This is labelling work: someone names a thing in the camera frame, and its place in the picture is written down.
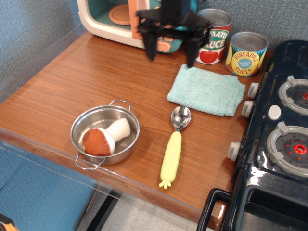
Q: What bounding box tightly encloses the dark blue toy stove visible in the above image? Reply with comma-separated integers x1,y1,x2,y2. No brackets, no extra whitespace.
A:
197,40,308,231

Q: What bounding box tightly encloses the orange object at corner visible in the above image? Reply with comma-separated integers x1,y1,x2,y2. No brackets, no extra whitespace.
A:
0,214,19,231

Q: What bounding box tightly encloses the yellow handled metal spoon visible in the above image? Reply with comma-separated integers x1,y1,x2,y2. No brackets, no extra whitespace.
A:
159,105,191,190

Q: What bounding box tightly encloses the small steel pot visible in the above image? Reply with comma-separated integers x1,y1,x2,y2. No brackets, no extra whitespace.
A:
70,100,140,170

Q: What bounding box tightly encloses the toy microwave teal and cream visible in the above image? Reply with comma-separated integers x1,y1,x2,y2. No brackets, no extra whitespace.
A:
76,0,197,54

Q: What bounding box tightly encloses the tomato sauce can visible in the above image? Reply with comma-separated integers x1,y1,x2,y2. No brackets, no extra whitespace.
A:
196,8,232,64

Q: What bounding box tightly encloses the brown white plush mushroom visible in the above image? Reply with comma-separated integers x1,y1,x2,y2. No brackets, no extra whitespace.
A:
82,118,130,156

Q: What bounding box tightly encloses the light blue folded towel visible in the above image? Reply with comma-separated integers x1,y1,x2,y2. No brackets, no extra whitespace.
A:
167,64,246,117

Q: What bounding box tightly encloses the pineapple slices can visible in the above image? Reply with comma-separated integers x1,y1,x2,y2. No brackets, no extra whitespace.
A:
225,31,269,77

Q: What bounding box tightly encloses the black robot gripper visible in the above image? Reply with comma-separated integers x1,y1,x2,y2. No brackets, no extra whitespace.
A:
136,0,213,68

